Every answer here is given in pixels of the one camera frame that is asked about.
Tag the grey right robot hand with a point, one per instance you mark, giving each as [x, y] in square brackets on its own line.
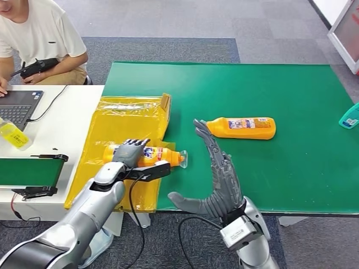
[224, 185]

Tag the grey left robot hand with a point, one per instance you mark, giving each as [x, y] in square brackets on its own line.
[128, 154]

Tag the person's left hand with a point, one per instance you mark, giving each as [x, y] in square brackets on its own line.
[35, 78]

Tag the person's right hand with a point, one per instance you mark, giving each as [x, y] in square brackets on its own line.
[2, 87]

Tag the black handheld controller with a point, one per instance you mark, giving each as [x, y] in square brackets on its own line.
[39, 67]

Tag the orange bottle with clear cap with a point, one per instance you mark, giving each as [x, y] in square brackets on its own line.
[244, 131]
[165, 157]

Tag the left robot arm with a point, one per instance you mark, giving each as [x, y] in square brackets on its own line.
[84, 211]

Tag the yellow drink bottle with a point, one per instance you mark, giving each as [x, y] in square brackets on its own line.
[13, 137]

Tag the teal spray bottle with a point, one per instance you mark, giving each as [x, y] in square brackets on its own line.
[350, 118]

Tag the dark grey laptop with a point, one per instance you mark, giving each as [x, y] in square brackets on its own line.
[17, 107]

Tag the yellow film wrapped cardboard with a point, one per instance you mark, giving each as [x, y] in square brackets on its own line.
[120, 122]

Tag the person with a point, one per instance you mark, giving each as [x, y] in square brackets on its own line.
[41, 33]

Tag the white desk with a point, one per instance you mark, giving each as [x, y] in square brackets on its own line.
[69, 122]

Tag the white table foot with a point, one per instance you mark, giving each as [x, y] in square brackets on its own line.
[140, 219]
[97, 248]
[292, 222]

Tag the small green conveyor belt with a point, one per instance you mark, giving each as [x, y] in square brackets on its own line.
[28, 172]

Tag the green table mat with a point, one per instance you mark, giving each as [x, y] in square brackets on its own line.
[294, 178]

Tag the white framed sign board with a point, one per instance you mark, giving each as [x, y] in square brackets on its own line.
[347, 37]

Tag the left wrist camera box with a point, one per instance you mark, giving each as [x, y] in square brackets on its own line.
[154, 170]

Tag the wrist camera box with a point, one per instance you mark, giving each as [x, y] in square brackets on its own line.
[238, 232]
[154, 170]

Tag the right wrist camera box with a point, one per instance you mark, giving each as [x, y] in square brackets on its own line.
[238, 232]

